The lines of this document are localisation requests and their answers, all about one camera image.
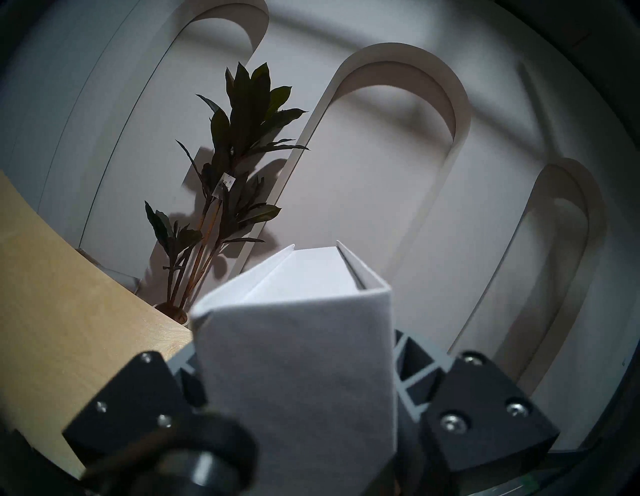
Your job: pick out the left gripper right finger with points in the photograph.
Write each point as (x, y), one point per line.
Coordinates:
(415, 370)

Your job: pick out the tall green potted plant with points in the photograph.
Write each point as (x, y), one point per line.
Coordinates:
(245, 125)

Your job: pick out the white plant tag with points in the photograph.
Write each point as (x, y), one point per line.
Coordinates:
(226, 183)

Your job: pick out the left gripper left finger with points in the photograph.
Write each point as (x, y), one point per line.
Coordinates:
(187, 372)

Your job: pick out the white statue of liberty book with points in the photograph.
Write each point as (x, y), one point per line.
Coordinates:
(300, 380)

